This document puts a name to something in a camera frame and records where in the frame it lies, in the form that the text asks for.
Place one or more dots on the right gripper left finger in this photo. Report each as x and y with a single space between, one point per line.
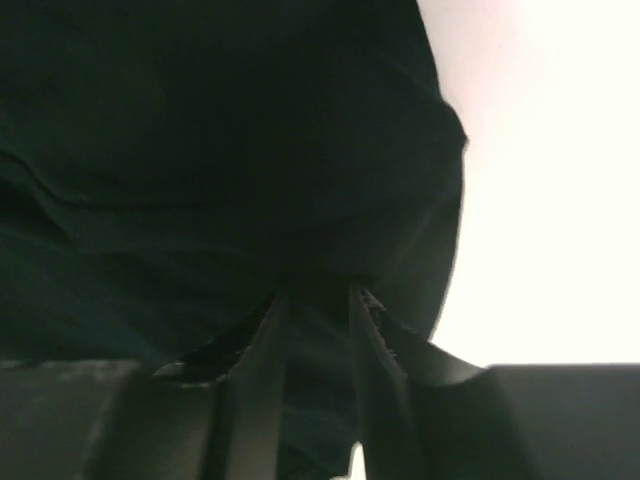
246 370

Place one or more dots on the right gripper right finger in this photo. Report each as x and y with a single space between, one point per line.
389 428

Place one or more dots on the black t shirt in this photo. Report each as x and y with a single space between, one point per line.
167 166

